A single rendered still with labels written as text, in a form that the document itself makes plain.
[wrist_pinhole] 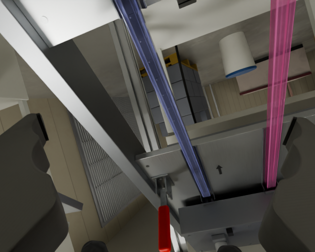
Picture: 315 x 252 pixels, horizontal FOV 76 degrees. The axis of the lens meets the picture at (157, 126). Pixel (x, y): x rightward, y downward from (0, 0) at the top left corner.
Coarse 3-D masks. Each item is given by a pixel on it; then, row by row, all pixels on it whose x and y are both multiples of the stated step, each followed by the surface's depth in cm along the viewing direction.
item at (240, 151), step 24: (264, 120) 31; (288, 120) 25; (312, 120) 25; (192, 144) 28; (216, 144) 28; (240, 144) 28; (264, 144) 28; (144, 168) 31; (168, 168) 32; (216, 168) 32; (240, 168) 32; (264, 168) 33; (192, 192) 37; (216, 192) 38; (240, 192) 38
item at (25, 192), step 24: (24, 120) 10; (0, 144) 8; (24, 144) 8; (0, 168) 7; (24, 168) 7; (0, 192) 6; (24, 192) 6; (48, 192) 6; (0, 216) 5; (24, 216) 5; (48, 216) 6; (0, 240) 5; (24, 240) 5; (48, 240) 6
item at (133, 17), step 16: (128, 0) 14; (128, 16) 15; (144, 32) 16; (144, 48) 17; (144, 64) 18; (160, 64) 18; (160, 80) 19; (160, 96) 20; (176, 112) 22; (176, 128) 24; (192, 160) 28; (208, 192) 35
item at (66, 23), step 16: (16, 0) 15; (32, 0) 15; (48, 0) 15; (64, 0) 15; (80, 0) 15; (96, 0) 15; (112, 0) 15; (144, 0) 15; (160, 0) 15; (32, 16) 16; (48, 16) 16; (64, 16) 16; (80, 16) 16; (96, 16) 16; (112, 16) 16; (48, 32) 17; (64, 32) 17; (80, 32) 17
